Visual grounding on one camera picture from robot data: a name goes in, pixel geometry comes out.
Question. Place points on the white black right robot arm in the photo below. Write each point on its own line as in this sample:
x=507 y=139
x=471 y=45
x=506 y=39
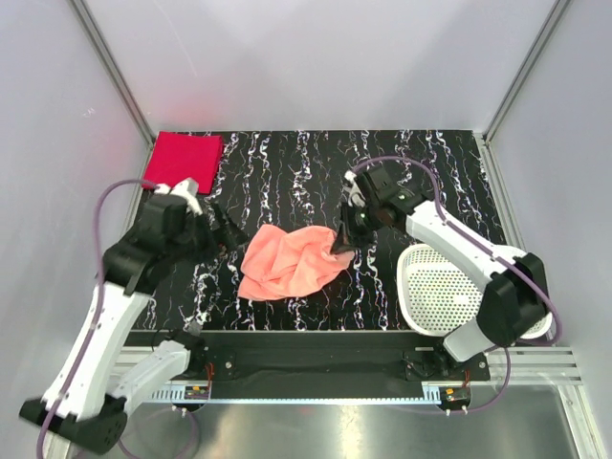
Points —
x=513 y=283

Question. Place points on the aluminium frame post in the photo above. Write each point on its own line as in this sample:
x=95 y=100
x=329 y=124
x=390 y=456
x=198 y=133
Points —
x=528 y=64
x=92 y=30

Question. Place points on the white slotted cable duct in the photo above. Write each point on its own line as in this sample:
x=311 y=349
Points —
x=181 y=393

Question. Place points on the left aluminium frame post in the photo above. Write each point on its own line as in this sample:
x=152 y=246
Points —
x=92 y=30

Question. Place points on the right aluminium frame post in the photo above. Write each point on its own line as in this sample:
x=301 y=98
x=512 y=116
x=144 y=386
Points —
x=528 y=64

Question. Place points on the white perforated plastic basket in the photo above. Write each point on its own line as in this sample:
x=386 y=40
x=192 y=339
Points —
x=435 y=296

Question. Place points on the folded red t shirt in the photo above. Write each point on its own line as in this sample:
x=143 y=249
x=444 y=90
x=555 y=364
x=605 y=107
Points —
x=176 y=157

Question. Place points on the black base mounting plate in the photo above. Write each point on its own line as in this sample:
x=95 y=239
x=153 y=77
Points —
x=384 y=360

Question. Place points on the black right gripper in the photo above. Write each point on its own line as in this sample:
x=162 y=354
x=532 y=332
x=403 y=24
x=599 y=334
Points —
x=347 y=239

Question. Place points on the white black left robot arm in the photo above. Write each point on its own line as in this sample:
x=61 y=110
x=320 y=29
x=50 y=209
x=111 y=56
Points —
x=80 y=406

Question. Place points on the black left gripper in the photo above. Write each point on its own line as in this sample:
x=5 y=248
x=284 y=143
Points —
x=230 y=239

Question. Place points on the salmon pink t shirt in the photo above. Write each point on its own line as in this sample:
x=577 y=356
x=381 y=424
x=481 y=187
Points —
x=280 y=264

